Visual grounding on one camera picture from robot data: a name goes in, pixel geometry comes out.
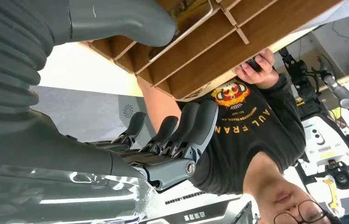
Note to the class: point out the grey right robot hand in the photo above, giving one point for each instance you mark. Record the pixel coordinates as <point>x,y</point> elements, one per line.
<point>69,160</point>

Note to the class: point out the person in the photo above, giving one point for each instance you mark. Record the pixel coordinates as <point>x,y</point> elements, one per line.
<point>255,148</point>

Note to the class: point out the grey panel with swirl logo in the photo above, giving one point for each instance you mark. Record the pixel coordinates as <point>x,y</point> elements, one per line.
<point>129,112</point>

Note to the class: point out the ribbed grey right arm sleeve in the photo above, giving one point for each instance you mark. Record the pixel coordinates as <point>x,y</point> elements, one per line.
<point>4,61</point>

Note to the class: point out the black sign with white text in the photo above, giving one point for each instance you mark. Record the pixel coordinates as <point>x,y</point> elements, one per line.
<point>193,213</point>

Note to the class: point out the wooden compartment organizer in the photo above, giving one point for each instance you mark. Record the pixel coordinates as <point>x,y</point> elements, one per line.
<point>211,52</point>

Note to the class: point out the small black handheld device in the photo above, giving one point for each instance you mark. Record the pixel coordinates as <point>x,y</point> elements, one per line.
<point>254,64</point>

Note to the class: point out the black-rimmed glasses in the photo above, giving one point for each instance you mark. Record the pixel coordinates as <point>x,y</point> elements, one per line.
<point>301,213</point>

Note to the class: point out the black round wheel unit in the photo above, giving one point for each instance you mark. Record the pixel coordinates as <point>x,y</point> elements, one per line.
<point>343,176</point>

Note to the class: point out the yellow bracket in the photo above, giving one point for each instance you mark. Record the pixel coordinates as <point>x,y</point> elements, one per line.
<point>332,193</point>

